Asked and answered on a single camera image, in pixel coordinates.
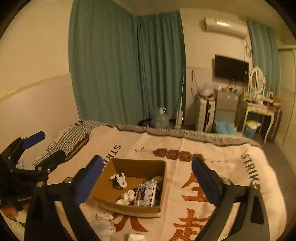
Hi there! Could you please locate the white tissue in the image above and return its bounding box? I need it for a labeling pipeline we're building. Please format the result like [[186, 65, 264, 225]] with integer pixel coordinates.
[[116, 190, 135, 205]]

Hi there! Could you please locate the floral tissue paper pack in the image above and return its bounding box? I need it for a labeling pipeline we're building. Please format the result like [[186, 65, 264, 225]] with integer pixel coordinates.
[[133, 179, 163, 207]]

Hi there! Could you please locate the checkered bed sheet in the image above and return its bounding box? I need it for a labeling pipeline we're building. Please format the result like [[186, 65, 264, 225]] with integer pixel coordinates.
[[16, 119, 108, 170]]

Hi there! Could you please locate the white crumpled socks pile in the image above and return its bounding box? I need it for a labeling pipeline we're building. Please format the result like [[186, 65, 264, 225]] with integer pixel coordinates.
[[90, 212, 116, 240]]

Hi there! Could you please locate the white sock in box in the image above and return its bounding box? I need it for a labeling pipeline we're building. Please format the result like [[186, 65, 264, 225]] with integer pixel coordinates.
[[109, 172, 127, 188]]

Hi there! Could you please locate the light blue tissue packet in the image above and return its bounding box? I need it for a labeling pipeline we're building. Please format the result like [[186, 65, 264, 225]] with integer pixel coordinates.
[[125, 233, 147, 241]]

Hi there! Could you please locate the brown cardboard box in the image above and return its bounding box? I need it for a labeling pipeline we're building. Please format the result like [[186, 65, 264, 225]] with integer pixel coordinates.
[[90, 158, 167, 218]]

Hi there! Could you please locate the blue waste bin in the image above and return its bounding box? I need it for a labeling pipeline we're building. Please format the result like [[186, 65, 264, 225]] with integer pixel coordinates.
[[243, 120, 261, 138]]

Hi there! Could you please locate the blue plastic bag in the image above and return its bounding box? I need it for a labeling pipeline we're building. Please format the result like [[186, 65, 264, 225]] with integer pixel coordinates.
[[214, 121, 237, 135]]

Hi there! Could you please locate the white dressing table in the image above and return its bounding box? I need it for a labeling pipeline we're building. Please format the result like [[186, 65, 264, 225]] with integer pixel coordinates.
[[235, 98, 282, 143]]

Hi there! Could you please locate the grey mini fridge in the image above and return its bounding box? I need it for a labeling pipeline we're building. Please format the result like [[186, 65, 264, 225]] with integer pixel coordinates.
[[215, 91, 239, 122]]

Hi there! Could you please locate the white stick vacuum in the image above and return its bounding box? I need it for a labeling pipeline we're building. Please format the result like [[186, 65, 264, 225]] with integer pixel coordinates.
[[175, 74, 186, 130]]

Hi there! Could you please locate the white small cabinet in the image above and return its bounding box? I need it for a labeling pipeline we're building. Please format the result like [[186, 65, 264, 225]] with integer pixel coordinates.
[[195, 97, 215, 133]]

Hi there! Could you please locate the clear water jug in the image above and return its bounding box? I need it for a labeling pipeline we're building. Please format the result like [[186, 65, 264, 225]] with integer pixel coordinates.
[[154, 107, 170, 129]]

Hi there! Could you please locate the green curtain centre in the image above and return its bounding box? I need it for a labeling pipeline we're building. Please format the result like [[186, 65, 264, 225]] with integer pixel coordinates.
[[69, 1, 186, 125]]

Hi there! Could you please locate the green curtain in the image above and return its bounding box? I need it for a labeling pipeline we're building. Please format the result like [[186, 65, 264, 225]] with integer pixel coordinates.
[[247, 19, 280, 95], [69, 1, 186, 125]]

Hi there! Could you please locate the white oval vanity mirror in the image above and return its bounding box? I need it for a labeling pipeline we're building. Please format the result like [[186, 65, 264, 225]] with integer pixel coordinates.
[[248, 66, 266, 95]]

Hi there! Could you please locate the green curtain right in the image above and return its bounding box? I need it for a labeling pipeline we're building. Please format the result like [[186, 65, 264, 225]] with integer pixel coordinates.
[[247, 19, 280, 95]]

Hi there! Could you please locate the white air conditioner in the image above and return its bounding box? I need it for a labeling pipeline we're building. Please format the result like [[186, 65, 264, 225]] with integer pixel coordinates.
[[204, 16, 247, 39]]

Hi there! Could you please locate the black wall television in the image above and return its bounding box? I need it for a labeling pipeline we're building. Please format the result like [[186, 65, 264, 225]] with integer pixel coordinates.
[[215, 55, 249, 83]]

